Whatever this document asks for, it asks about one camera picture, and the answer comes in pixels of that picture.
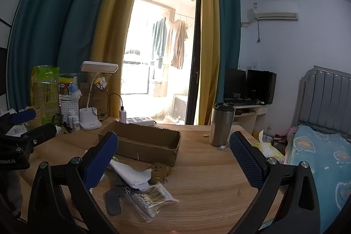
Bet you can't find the wide yellow curtain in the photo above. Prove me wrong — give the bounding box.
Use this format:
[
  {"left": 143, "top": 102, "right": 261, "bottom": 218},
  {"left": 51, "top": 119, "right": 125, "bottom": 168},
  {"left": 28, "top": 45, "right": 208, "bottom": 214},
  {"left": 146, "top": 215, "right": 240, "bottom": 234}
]
[{"left": 90, "top": 0, "right": 151, "bottom": 125}]

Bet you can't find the white slotted basket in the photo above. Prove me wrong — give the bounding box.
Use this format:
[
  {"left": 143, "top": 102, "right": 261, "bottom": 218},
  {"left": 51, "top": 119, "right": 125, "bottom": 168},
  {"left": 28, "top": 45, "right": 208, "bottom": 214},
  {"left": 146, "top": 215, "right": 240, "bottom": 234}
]
[{"left": 59, "top": 98, "right": 81, "bottom": 125}]

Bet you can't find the white computer desk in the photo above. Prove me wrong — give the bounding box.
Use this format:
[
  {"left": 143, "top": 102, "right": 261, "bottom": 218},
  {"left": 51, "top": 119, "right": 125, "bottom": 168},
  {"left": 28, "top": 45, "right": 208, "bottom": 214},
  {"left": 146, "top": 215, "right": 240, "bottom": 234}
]
[{"left": 223, "top": 98, "right": 268, "bottom": 136}]

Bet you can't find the stainless steel tumbler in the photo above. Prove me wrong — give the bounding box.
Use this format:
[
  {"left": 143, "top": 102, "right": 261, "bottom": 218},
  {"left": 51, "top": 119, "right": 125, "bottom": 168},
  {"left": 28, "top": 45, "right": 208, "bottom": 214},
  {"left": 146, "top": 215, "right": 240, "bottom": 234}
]
[{"left": 210, "top": 103, "right": 235, "bottom": 147}]

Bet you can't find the white cloth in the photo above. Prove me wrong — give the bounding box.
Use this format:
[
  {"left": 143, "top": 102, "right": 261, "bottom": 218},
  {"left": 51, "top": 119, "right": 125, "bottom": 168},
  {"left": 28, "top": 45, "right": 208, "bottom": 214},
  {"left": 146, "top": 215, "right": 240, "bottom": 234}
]
[{"left": 108, "top": 160, "right": 152, "bottom": 191}]

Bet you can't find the can with yellow lid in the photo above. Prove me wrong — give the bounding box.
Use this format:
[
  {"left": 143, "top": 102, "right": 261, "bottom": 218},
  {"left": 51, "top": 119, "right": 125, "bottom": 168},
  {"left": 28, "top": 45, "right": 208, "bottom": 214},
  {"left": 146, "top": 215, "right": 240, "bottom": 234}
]
[{"left": 59, "top": 73, "right": 79, "bottom": 96}]

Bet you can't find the white power strip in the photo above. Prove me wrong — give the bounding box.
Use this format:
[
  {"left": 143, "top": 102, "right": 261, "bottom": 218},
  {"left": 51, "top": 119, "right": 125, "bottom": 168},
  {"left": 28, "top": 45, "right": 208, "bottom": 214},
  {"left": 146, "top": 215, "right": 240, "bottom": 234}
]
[{"left": 115, "top": 116, "right": 156, "bottom": 126}]

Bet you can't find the outdoor air conditioner unit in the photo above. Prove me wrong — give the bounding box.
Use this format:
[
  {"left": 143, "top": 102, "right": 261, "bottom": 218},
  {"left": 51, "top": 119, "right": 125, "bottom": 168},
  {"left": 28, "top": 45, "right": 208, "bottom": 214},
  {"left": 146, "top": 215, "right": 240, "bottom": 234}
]
[{"left": 173, "top": 94, "right": 190, "bottom": 120}]

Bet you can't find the narrow yellow curtain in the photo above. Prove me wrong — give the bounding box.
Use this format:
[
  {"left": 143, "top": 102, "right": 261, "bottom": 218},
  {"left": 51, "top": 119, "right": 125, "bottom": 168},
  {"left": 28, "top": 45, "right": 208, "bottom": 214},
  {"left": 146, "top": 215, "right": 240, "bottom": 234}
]
[{"left": 197, "top": 0, "right": 221, "bottom": 126}]

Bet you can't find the brown fuzzy toy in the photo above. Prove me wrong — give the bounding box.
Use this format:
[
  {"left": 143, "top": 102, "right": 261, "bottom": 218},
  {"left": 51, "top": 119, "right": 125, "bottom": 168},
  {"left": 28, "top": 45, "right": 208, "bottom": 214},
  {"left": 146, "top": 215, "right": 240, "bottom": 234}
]
[{"left": 149, "top": 163, "right": 173, "bottom": 184}]

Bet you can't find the dark balcony door frame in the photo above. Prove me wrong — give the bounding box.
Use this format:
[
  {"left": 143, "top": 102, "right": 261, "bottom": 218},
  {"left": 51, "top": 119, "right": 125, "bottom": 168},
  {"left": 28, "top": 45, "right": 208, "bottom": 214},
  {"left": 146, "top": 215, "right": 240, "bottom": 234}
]
[{"left": 145, "top": 0, "right": 203, "bottom": 125}]

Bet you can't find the cardboard box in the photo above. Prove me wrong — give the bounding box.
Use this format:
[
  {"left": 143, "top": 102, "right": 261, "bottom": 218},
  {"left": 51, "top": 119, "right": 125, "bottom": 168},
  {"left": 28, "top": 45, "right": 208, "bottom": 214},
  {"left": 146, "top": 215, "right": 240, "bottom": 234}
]
[{"left": 99, "top": 120, "right": 182, "bottom": 167}]

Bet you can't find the grey padded headboard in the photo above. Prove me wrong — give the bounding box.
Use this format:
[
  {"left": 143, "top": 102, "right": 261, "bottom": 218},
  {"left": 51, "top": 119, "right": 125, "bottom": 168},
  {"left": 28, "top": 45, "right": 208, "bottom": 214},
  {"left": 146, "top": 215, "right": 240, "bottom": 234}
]
[{"left": 292, "top": 65, "right": 351, "bottom": 140}]

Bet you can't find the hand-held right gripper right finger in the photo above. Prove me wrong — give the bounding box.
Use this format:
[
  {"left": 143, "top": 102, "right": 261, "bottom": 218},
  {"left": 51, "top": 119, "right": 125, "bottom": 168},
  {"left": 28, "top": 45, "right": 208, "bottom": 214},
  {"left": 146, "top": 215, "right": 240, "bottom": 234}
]
[{"left": 229, "top": 131, "right": 321, "bottom": 234}]

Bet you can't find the white printed card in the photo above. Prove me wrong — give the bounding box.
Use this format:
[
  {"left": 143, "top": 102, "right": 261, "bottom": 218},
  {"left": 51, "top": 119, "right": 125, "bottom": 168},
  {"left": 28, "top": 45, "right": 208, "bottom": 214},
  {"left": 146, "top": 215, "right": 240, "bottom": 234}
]
[{"left": 5, "top": 126, "right": 28, "bottom": 137}]

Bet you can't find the white desk lamp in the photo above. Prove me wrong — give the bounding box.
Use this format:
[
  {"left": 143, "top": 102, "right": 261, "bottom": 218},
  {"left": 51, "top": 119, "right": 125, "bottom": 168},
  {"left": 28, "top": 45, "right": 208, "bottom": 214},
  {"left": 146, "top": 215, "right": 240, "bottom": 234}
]
[{"left": 79, "top": 61, "right": 119, "bottom": 131}]

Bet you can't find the black computer monitor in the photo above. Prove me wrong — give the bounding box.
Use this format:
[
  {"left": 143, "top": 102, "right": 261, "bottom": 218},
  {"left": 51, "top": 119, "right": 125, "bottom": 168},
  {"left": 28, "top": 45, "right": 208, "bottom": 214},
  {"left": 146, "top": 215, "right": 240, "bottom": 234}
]
[{"left": 223, "top": 68, "right": 247, "bottom": 100}]

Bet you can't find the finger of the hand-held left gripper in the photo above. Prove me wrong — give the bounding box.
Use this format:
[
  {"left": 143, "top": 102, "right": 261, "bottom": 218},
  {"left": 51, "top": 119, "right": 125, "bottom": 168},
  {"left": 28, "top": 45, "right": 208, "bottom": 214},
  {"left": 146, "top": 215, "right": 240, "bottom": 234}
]
[
  {"left": 20, "top": 122, "right": 57, "bottom": 146},
  {"left": 9, "top": 109, "right": 37, "bottom": 126}
]

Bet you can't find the wide teal curtain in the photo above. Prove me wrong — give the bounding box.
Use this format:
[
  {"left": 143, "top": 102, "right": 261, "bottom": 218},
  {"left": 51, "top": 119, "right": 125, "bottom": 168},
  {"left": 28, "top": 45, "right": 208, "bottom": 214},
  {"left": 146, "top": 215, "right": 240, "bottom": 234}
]
[{"left": 7, "top": 0, "right": 129, "bottom": 114}]

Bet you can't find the cotton swab bag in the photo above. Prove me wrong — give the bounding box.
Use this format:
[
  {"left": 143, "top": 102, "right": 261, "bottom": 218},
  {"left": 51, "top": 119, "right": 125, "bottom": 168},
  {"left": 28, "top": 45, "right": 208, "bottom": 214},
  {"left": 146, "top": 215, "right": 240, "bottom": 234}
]
[{"left": 123, "top": 182, "right": 180, "bottom": 223}]

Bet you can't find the hanging green shirt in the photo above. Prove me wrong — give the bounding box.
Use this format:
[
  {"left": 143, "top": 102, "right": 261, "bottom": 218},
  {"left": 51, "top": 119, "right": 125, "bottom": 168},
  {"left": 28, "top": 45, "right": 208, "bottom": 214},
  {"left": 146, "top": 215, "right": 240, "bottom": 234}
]
[{"left": 152, "top": 17, "right": 168, "bottom": 70}]

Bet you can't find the black charging cable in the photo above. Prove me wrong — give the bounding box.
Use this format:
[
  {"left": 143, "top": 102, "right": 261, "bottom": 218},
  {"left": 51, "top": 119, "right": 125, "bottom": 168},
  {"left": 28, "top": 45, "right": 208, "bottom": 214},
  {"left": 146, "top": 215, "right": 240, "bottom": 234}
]
[{"left": 90, "top": 83, "right": 124, "bottom": 118}]

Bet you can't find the yellow tissue pack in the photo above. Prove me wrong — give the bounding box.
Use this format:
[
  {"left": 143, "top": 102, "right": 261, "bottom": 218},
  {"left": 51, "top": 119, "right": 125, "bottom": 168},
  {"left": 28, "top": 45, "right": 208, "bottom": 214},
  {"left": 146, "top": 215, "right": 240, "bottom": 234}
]
[{"left": 251, "top": 130, "right": 286, "bottom": 166}]

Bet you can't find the narrow teal curtain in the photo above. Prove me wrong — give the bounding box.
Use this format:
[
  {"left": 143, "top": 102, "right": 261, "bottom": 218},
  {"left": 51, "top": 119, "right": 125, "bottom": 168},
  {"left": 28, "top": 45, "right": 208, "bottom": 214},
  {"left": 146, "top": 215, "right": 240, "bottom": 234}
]
[{"left": 215, "top": 0, "right": 242, "bottom": 103}]

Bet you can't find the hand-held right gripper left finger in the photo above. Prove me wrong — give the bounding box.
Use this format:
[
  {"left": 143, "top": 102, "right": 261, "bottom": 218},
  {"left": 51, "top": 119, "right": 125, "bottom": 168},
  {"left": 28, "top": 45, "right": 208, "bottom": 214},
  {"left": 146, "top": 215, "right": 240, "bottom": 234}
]
[{"left": 27, "top": 131, "right": 120, "bottom": 234}]

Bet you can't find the green snack package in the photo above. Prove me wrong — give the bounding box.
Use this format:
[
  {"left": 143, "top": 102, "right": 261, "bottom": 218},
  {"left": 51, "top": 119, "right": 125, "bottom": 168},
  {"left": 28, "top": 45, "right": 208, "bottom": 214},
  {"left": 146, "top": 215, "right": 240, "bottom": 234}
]
[{"left": 31, "top": 65, "right": 61, "bottom": 125}]

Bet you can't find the white air conditioner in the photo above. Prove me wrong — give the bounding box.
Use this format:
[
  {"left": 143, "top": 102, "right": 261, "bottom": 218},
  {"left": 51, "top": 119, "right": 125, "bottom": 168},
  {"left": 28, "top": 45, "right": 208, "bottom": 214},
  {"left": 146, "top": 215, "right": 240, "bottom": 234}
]
[{"left": 252, "top": 2, "right": 299, "bottom": 21}]

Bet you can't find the hanging beige shirt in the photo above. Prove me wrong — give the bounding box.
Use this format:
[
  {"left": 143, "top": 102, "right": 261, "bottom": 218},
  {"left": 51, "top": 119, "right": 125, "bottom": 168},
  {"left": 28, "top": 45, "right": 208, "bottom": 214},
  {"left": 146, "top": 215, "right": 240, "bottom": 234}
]
[{"left": 165, "top": 19, "right": 189, "bottom": 69}]

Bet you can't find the black television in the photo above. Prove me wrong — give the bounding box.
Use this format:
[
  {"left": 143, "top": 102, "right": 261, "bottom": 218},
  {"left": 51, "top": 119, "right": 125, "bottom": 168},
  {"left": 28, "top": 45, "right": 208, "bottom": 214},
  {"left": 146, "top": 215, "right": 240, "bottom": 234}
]
[{"left": 246, "top": 70, "right": 277, "bottom": 105}]

